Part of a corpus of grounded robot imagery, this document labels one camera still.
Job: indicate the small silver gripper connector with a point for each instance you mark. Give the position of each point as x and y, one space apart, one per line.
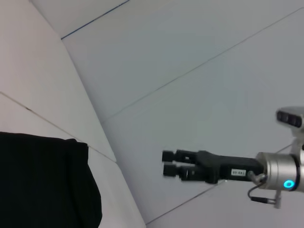
251 174

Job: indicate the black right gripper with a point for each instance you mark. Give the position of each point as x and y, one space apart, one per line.
232 164

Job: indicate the black shirt with FREE print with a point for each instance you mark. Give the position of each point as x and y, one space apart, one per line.
47 178

